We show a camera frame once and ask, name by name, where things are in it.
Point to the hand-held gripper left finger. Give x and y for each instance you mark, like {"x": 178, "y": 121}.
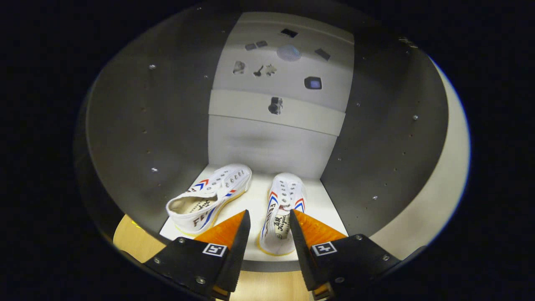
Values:
{"x": 238, "y": 251}

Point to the white canvas shoe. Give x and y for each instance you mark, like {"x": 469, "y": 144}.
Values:
{"x": 217, "y": 188}
{"x": 284, "y": 196}

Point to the dark grey shoe cabinet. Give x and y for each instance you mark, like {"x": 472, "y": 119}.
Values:
{"x": 146, "y": 125}

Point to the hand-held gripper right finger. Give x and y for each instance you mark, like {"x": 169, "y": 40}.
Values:
{"x": 301, "y": 255}

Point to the beige shoe cabinet door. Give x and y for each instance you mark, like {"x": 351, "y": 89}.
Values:
{"x": 443, "y": 167}

